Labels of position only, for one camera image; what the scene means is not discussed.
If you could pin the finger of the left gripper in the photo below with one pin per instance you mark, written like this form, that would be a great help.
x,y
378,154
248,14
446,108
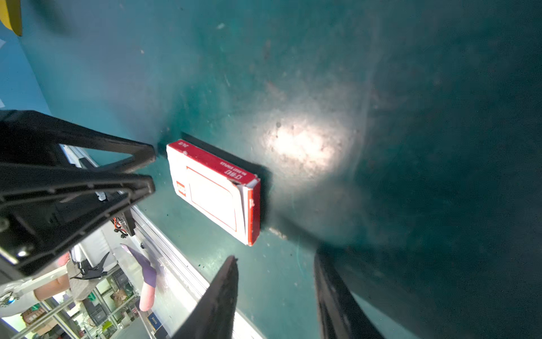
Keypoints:
x,y
31,145
43,218

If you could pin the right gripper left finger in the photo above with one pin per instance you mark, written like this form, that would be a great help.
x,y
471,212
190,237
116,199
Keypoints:
x,y
213,316

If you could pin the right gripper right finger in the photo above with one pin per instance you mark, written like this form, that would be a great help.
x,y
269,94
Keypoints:
x,y
339,314

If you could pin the red white staple box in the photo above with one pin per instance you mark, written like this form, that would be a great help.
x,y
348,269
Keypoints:
x,y
228,195

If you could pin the yellow plastic scoop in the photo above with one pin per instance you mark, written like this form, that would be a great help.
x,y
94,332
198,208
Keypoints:
x,y
10,13

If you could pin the aluminium front rail bed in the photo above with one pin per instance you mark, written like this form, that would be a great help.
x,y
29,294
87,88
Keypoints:
x,y
179,284

